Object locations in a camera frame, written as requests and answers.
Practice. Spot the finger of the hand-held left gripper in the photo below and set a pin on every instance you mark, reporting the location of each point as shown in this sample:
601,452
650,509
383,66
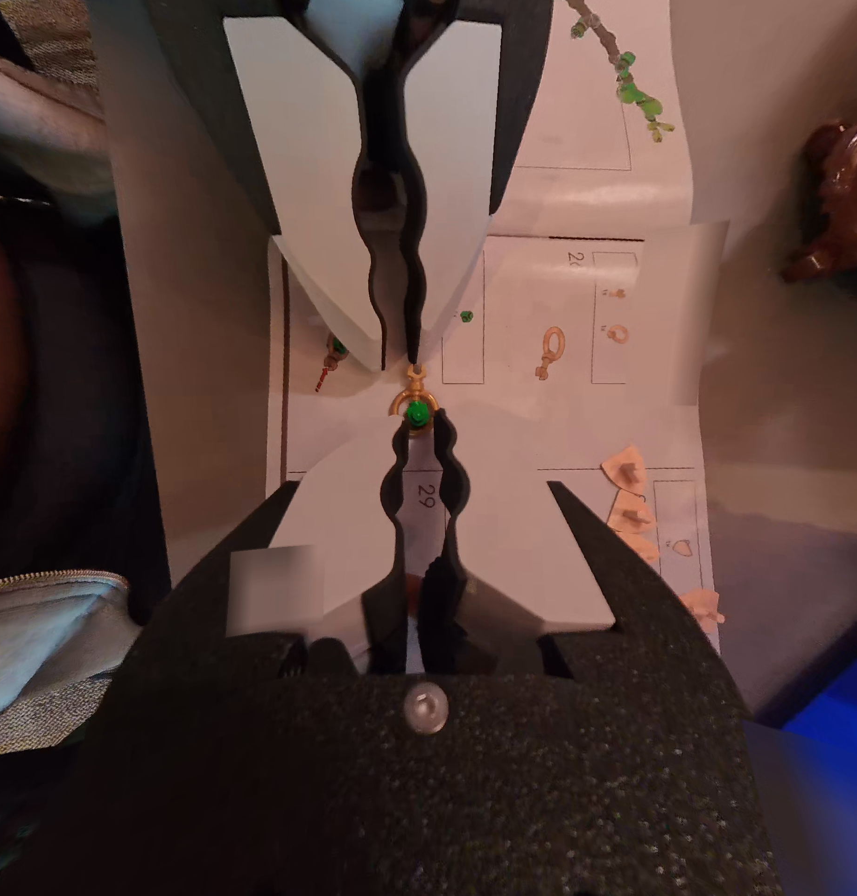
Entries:
295,140
456,140

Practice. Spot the green stud piece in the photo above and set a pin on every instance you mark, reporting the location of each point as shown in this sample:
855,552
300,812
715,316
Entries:
416,414

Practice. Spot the open instruction booklet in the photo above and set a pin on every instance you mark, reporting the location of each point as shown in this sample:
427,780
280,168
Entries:
526,434

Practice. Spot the toy brick plant in pot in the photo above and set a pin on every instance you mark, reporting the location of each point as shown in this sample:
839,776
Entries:
841,210

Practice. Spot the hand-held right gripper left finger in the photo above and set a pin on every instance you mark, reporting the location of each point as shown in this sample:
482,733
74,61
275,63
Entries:
344,511

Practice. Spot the blue plastic storage bin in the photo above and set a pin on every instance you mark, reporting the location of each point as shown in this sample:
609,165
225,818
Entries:
834,770

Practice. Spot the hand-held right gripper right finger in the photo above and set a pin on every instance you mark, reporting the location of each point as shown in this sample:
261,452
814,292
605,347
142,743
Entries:
512,532

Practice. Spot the grey desk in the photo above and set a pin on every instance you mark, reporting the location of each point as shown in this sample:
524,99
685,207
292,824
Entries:
190,420

